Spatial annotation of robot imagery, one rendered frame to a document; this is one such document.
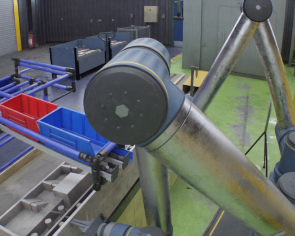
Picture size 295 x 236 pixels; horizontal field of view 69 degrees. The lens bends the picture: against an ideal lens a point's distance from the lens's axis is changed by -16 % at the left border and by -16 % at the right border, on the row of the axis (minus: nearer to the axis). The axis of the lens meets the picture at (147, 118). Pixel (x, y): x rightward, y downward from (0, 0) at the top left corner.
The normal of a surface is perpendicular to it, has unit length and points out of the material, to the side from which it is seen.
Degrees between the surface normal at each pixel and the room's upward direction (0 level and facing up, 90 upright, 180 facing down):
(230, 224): 0
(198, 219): 0
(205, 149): 64
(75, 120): 88
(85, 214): 80
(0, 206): 0
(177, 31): 90
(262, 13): 90
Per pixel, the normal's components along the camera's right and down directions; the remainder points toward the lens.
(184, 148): 0.01, 0.32
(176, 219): 0.00, -0.90
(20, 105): 0.92, 0.22
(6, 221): 0.91, 0.01
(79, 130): -0.39, 0.37
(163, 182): 0.58, 0.29
